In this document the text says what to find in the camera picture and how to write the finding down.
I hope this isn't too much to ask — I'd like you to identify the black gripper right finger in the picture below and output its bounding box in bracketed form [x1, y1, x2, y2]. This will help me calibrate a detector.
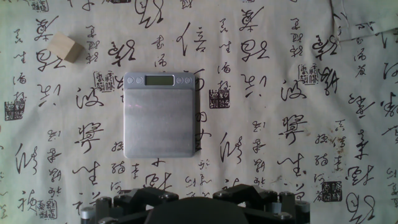
[212, 184, 312, 224]

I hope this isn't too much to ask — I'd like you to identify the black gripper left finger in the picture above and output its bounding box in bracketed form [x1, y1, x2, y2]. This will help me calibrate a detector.
[80, 186, 180, 224]

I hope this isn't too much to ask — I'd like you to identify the small wooden cube block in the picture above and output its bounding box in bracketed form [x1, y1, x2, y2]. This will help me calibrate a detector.
[47, 31, 86, 64]

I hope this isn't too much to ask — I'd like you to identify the calligraphy print beige tablecloth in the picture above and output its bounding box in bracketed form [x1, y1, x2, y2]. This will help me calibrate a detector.
[0, 0, 398, 224]

